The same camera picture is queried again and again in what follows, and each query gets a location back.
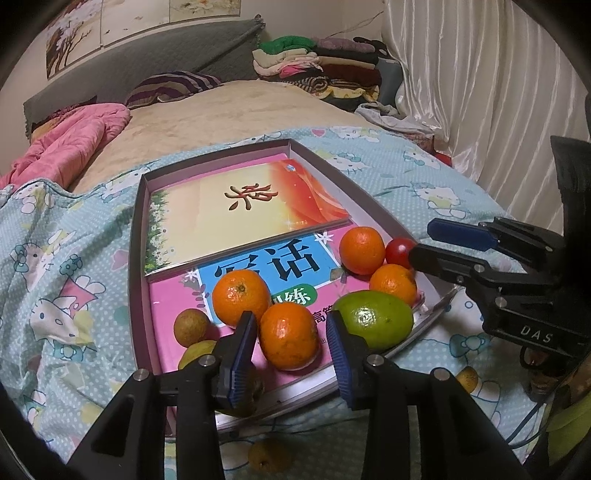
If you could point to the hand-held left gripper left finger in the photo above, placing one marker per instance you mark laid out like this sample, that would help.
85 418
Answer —
240 364

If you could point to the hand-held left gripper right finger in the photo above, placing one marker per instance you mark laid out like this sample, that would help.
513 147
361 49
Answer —
344 364

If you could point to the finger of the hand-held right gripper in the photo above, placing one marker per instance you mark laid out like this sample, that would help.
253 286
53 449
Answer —
434 261
461 233

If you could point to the red tomato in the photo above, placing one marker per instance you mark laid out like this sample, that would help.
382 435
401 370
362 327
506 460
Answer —
398 249

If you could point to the small yellow-green fruit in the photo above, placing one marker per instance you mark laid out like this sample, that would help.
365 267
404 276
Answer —
196 354

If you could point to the orange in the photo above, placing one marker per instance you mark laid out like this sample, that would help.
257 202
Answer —
362 249
288 336
393 284
241 297

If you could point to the green mango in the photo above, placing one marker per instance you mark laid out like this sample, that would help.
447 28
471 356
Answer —
374 318

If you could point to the brown longan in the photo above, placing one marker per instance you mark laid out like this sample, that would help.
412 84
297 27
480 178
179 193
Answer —
467 378
270 454
189 327
255 390

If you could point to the shallow grey box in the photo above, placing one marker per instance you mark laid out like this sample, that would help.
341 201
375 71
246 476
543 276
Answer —
141 258

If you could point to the person's right forearm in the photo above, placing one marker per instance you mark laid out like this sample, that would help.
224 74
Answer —
570 424

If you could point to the pink book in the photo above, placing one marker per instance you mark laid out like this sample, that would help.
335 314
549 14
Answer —
171 300

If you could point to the white crumpled cloth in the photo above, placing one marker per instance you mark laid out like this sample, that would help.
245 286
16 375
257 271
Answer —
383 113

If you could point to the yellow and orange book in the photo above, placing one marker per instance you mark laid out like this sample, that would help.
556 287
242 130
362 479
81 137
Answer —
221 221

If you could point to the white curtain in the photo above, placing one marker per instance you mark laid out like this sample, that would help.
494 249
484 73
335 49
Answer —
485 83

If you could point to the light blue printed blanket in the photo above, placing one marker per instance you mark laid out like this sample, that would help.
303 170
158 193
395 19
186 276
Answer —
60 286

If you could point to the pile of folded clothes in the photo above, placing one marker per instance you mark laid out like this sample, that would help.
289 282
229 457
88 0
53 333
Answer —
318 64

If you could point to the beige bed sheet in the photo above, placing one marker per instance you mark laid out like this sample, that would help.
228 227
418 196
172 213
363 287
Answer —
231 115

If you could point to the pink quilt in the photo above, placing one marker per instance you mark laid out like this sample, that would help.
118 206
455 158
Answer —
69 138

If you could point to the striped purple pillow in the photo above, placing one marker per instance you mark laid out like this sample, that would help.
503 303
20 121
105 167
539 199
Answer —
171 87

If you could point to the grey padded headboard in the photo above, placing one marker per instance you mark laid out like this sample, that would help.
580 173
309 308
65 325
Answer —
138 55

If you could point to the wall poster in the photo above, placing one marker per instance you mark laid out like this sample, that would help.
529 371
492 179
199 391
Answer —
115 27

